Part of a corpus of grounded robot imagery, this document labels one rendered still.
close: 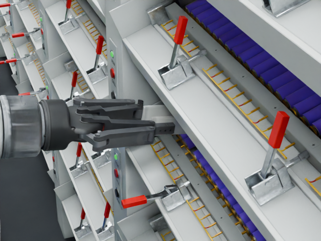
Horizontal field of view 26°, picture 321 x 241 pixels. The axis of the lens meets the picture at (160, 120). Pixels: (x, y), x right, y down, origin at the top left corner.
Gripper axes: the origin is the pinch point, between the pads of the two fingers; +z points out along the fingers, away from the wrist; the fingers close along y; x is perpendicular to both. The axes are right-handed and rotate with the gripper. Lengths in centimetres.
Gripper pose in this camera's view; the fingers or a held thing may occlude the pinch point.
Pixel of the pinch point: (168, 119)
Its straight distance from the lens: 108.4
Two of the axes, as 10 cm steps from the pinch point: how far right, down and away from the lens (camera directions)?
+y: -3.4, -4.6, 8.2
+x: -1.3, 8.9, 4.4
